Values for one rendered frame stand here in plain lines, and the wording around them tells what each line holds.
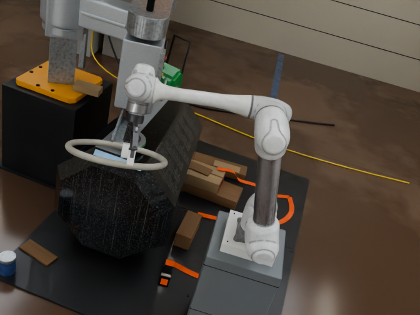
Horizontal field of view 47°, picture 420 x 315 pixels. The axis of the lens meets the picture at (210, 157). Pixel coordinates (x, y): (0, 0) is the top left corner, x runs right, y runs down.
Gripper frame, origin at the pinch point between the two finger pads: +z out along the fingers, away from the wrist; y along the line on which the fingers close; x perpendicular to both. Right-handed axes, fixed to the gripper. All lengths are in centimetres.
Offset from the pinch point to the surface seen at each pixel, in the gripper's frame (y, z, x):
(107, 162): 0.6, 2.6, 7.8
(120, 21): 136, -65, -8
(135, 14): 56, -65, -2
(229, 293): 8, 65, -69
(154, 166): 3.3, 2.2, -13.8
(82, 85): 167, -15, 5
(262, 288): -3, 56, -81
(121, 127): 67, -4, -9
